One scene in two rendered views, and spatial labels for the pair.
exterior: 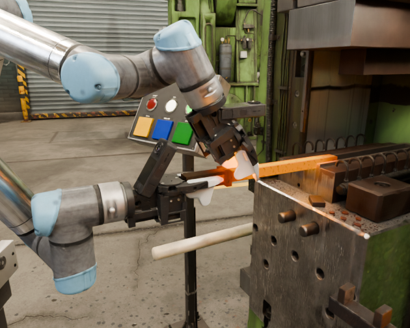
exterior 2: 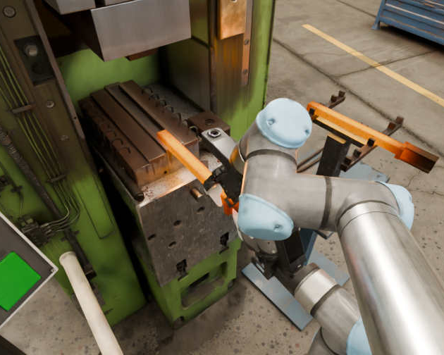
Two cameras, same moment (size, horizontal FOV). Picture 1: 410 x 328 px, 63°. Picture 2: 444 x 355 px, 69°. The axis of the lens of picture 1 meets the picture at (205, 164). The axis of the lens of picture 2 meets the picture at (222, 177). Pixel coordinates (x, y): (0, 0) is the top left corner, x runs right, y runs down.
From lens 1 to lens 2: 95 cm
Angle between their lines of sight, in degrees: 85
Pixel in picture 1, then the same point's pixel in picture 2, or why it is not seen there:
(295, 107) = (56, 120)
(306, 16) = (126, 15)
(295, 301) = (206, 231)
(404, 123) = (77, 70)
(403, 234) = not seen: hidden behind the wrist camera
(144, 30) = not seen: outside the picture
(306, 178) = (173, 161)
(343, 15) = (179, 10)
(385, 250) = not seen: hidden behind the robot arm
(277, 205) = (175, 198)
